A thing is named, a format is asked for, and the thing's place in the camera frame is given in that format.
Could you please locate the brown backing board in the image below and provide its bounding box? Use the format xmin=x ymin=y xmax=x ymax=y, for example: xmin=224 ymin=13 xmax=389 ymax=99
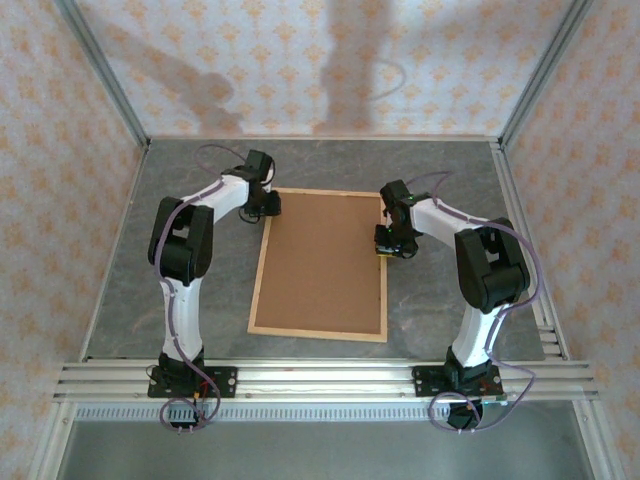
xmin=254 ymin=193 xmax=384 ymax=335

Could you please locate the light wooden picture frame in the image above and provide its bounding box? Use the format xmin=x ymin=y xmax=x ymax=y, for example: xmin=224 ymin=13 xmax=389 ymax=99
xmin=246 ymin=186 xmax=390 ymax=344

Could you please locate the black electronics box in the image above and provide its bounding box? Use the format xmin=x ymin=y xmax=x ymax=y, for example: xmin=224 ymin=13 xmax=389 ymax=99
xmin=447 ymin=402 xmax=484 ymax=432

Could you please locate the grey metal panel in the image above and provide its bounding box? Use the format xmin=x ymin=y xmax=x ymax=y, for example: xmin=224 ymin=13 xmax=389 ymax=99
xmin=54 ymin=420 xmax=596 ymax=480

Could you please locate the aluminium back rail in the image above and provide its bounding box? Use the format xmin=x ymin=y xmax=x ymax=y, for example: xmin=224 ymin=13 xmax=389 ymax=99
xmin=147 ymin=132 xmax=501 ymax=143

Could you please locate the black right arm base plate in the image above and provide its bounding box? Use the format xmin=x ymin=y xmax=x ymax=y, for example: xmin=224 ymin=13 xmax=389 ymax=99
xmin=412 ymin=364 xmax=504 ymax=400

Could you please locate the aluminium side rail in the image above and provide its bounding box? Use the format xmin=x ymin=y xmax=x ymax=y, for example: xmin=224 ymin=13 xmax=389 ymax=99
xmin=491 ymin=141 xmax=571 ymax=362
xmin=78 ymin=143 xmax=151 ymax=362

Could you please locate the wide aluminium base rail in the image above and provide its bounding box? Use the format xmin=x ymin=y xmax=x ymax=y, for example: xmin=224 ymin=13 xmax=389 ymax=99
xmin=52 ymin=360 xmax=601 ymax=402

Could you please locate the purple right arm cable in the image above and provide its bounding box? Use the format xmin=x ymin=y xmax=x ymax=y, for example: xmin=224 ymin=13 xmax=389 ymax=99
xmin=407 ymin=170 xmax=545 ymax=435

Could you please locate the slotted grey cable duct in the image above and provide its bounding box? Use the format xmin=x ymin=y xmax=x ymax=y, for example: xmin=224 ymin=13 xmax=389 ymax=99
xmin=74 ymin=404 xmax=584 ymax=424

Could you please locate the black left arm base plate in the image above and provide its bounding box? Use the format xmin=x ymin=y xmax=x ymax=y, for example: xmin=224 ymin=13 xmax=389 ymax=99
xmin=147 ymin=366 xmax=239 ymax=400

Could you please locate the aluminium corner post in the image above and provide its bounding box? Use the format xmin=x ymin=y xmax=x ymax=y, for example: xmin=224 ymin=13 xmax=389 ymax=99
xmin=53 ymin=0 xmax=152 ymax=150
xmin=498 ymin=0 xmax=597 ymax=149

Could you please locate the aluminium leg post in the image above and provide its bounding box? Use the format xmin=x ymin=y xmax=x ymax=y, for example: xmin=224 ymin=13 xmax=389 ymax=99
xmin=572 ymin=399 xmax=619 ymax=480
xmin=27 ymin=402 xmax=76 ymax=480

